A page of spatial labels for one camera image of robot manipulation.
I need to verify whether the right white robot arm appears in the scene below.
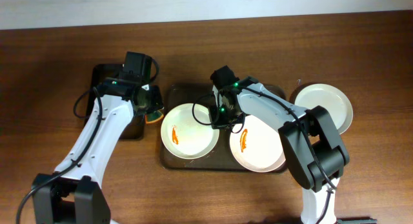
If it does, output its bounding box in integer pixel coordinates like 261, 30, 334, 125
209, 66, 349, 223

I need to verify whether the large brown serving tray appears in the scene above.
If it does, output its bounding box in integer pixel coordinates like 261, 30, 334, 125
159, 84, 247, 172

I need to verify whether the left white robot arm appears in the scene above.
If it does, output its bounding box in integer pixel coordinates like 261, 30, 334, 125
23, 52, 163, 223

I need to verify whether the white plate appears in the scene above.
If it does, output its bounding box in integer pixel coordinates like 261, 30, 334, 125
161, 103, 219, 159
292, 83, 354, 134
229, 115, 286, 172

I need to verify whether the orange green scrub sponge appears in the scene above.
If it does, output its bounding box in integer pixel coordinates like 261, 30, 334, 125
145, 110, 164, 124

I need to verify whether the small dark water tray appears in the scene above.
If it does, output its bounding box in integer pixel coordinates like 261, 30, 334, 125
84, 64, 145, 141

